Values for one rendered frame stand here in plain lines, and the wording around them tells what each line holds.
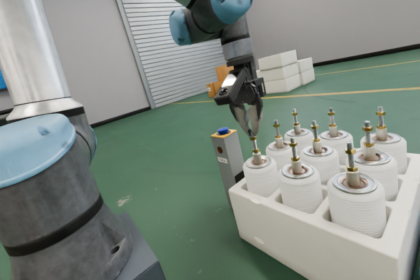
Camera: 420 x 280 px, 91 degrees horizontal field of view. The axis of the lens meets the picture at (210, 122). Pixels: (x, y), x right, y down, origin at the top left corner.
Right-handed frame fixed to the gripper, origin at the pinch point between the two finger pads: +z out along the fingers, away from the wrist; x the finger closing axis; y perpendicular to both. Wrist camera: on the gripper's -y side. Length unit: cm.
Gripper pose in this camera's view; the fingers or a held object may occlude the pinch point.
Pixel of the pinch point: (250, 132)
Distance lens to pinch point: 58.3
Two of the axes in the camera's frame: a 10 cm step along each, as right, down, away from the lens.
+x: -7.9, 0.5, 6.1
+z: 2.4, 9.4, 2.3
